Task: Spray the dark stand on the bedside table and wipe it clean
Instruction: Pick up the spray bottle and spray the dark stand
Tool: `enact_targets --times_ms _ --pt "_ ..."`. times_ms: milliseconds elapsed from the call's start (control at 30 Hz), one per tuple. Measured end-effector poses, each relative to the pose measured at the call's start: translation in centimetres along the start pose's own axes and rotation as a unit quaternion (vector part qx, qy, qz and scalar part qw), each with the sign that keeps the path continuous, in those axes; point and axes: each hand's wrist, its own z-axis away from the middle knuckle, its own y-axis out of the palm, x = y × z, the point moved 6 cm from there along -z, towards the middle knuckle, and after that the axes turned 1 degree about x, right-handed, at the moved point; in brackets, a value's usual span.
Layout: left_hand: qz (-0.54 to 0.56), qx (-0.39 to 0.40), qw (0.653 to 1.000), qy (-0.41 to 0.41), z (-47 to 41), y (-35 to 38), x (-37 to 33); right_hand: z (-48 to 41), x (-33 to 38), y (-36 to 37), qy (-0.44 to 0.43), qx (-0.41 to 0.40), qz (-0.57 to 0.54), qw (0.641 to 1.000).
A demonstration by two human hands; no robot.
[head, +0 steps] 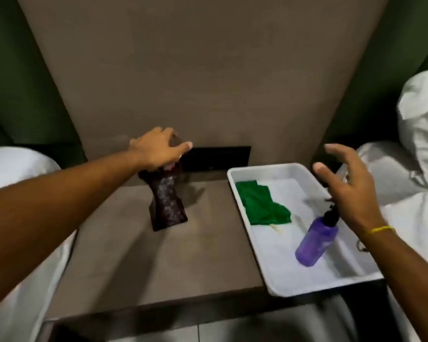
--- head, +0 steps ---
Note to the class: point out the person's left hand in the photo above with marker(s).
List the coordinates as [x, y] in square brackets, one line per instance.
[155, 149]

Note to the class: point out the person's right hand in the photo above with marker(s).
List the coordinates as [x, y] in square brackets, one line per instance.
[356, 199]

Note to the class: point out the dark red speckled vase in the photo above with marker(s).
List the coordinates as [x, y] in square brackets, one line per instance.
[167, 201]

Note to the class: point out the purple spray bottle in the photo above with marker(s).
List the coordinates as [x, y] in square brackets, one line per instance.
[315, 243]

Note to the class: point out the green cloth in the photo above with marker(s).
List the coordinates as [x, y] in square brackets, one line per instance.
[262, 206]

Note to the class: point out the person's left forearm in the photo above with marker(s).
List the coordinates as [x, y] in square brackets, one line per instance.
[50, 213]

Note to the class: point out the yellow wrist band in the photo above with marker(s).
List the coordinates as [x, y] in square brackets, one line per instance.
[382, 229]

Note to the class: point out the black socket panel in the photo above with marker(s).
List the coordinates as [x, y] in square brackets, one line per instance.
[221, 158]

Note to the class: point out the small beige cloth tag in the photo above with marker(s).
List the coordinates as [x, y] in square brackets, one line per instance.
[276, 228]

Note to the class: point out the white plastic tray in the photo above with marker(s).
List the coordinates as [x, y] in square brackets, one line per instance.
[281, 260]

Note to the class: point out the white pillow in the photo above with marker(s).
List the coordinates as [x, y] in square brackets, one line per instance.
[422, 121]

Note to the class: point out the grey wooden nightstand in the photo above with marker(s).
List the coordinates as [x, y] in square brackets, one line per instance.
[199, 267]

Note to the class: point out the green padded headboard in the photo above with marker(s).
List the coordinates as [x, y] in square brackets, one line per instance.
[395, 60]
[18, 74]

